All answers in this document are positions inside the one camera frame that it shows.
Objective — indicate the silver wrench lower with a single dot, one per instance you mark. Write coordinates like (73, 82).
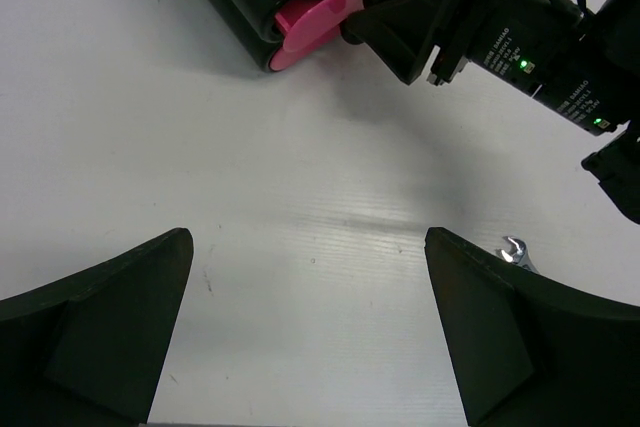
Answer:
(517, 254)

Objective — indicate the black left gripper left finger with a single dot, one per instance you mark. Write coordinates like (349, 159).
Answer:
(89, 349)

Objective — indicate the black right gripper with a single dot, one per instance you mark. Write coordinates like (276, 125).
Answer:
(557, 52)

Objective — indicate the pink bottom drawer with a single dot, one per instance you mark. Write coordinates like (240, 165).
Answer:
(283, 59)

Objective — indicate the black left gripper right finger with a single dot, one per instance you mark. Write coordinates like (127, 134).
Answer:
(527, 350)

